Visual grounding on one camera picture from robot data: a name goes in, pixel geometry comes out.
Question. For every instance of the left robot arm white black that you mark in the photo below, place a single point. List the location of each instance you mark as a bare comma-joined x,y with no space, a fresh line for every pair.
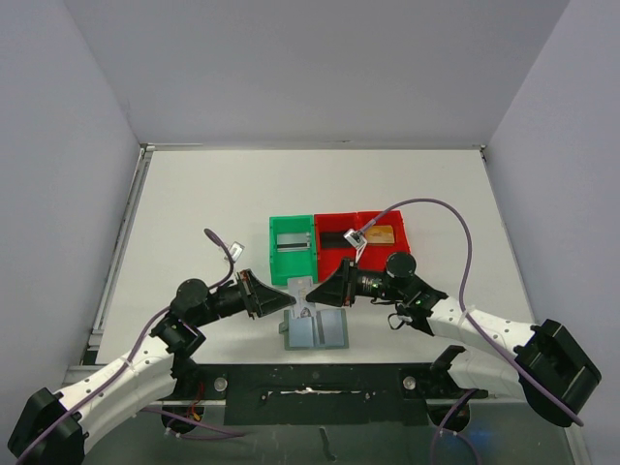
62,426

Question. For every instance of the aluminium frame rail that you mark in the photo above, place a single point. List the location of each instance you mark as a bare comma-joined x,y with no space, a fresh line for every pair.
82,373

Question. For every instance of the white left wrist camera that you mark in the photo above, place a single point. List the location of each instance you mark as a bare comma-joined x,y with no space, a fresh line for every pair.
235,249

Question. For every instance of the red bin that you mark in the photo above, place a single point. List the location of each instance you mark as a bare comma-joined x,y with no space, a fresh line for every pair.
374,257
329,260

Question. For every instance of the orange card in red bin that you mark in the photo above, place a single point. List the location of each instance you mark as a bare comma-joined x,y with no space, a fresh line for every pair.
380,235

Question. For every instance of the green plastic bin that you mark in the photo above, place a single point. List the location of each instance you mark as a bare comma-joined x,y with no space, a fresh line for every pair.
292,264

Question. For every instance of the red bin middle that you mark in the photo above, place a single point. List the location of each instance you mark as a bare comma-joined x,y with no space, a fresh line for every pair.
329,260

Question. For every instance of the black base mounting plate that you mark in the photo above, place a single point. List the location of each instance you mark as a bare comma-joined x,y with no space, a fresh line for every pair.
318,394

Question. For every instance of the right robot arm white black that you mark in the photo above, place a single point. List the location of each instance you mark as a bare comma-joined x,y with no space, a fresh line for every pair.
545,365

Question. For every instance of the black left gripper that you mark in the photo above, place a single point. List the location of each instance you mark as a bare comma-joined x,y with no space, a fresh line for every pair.
263,298

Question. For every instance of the white VIP card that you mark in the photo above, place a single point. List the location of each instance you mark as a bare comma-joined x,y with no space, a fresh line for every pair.
299,288
293,241

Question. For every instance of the red bin right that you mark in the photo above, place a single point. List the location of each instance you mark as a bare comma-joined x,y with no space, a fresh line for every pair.
374,257

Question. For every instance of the green leather card holder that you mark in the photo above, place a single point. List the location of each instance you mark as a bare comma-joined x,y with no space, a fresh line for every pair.
326,330

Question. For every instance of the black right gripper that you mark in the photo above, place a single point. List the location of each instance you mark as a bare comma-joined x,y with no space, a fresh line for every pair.
347,282

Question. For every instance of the black card in red bin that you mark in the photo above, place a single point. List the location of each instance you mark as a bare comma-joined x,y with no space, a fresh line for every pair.
333,240

